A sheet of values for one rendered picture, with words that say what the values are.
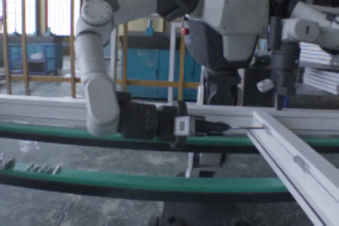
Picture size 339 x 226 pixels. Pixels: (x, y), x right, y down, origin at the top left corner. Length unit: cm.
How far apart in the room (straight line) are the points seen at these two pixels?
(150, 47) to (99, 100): 376
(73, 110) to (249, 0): 67
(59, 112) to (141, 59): 355
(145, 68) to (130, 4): 365
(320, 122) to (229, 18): 46
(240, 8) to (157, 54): 353
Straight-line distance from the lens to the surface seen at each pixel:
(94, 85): 51
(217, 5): 76
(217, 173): 124
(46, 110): 83
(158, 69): 427
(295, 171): 53
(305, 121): 85
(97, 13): 61
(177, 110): 56
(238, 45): 82
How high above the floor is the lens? 114
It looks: 12 degrees down
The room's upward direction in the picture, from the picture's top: 3 degrees clockwise
